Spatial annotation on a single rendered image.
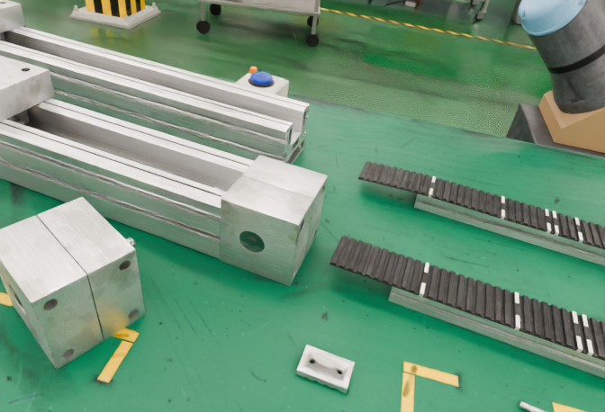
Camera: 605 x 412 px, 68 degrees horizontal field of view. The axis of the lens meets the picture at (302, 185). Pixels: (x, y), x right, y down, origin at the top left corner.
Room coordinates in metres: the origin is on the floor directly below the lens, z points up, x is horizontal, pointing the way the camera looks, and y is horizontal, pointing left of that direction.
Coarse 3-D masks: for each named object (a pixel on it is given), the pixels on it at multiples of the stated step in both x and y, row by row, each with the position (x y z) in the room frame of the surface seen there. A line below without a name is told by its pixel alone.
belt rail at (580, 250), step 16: (432, 208) 0.52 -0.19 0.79; (448, 208) 0.52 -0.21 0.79; (464, 208) 0.51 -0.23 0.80; (480, 224) 0.50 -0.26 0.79; (496, 224) 0.50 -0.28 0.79; (512, 224) 0.49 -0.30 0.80; (528, 240) 0.48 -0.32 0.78; (544, 240) 0.48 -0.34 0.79; (560, 240) 0.47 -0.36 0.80; (576, 256) 0.46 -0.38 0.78; (592, 256) 0.46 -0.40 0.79
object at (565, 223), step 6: (558, 216) 0.51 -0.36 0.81; (564, 216) 0.51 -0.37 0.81; (570, 216) 0.51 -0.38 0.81; (558, 222) 0.49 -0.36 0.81; (564, 222) 0.49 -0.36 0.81; (570, 222) 0.49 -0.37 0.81; (564, 228) 0.48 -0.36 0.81; (570, 228) 0.48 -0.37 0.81; (564, 234) 0.47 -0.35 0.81; (570, 234) 0.47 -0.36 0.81; (576, 240) 0.46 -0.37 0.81
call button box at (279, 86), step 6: (240, 78) 0.76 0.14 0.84; (246, 78) 0.76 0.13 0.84; (276, 78) 0.78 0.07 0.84; (282, 78) 0.78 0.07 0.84; (240, 84) 0.74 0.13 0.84; (246, 84) 0.74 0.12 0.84; (252, 84) 0.74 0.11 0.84; (270, 84) 0.75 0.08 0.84; (276, 84) 0.76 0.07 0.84; (282, 84) 0.76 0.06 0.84; (288, 84) 0.78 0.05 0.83; (264, 90) 0.72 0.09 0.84; (270, 90) 0.73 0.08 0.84; (276, 90) 0.73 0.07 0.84; (282, 90) 0.75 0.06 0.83
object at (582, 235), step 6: (576, 222) 0.50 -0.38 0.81; (582, 222) 0.50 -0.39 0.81; (576, 228) 0.48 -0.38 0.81; (582, 228) 0.49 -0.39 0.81; (588, 228) 0.49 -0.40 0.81; (576, 234) 0.47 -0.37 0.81; (582, 234) 0.48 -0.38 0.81; (588, 234) 0.47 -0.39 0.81; (582, 240) 0.46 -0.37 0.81; (588, 240) 0.46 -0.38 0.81
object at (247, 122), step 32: (32, 32) 0.78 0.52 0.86; (32, 64) 0.67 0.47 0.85; (64, 64) 0.66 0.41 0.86; (96, 64) 0.73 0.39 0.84; (128, 64) 0.71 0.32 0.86; (160, 64) 0.72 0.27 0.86; (64, 96) 0.66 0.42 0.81; (96, 96) 0.64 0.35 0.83; (128, 96) 0.63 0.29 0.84; (160, 96) 0.61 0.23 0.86; (192, 96) 0.61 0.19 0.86; (224, 96) 0.66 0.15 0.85; (256, 96) 0.64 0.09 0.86; (160, 128) 0.61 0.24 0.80; (192, 128) 0.59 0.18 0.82; (224, 128) 0.58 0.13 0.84; (256, 128) 0.56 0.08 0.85; (288, 128) 0.56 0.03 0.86; (288, 160) 0.57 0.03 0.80
